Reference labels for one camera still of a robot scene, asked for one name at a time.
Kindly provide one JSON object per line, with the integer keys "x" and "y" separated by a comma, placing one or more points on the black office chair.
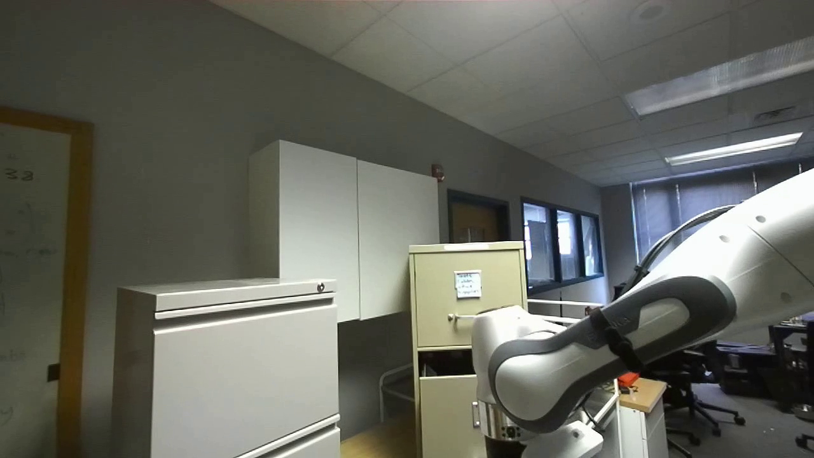
{"x": 691, "y": 381}

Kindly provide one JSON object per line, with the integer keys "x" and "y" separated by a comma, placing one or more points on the beige metal filing cabinet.
{"x": 464, "y": 296}

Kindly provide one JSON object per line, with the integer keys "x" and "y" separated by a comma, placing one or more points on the wood-framed whiteboard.
{"x": 38, "y": 287}

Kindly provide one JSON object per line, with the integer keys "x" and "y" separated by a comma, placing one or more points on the small orange red object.
{"x": 626, "y": 379}

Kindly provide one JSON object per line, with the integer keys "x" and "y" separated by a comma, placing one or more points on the window with blinds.
{"x": 677, "y": 206}

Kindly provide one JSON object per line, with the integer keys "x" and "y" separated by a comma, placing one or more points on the beige cabinet drawer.
{"x": 448, "y": 408}

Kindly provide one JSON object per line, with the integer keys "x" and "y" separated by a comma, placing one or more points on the light wooden board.
{"x": 644, "y": 392}

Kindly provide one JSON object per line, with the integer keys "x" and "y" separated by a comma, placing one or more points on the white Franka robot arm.
{"x": 746, "y": 254}

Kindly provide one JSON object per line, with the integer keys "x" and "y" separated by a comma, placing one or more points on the white lateral file cabinet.
{"x": 229, "y": 371}

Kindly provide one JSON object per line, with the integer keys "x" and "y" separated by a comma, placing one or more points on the dark framed interior window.
{"x": 561, "y": 244}

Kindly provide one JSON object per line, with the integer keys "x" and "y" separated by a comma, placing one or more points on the short fluorescent ceiling light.
{"x": 734, "y": 147}

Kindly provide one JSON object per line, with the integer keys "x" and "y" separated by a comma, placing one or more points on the long fluorescent ceiling light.
{"x": 720, "y": 77}

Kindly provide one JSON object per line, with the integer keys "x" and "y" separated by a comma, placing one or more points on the white wall-mounted overhead cabinet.
{"x": 340, "y": 229}

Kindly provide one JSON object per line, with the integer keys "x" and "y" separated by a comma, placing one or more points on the white paper label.
{"x": 467, "y": 282}

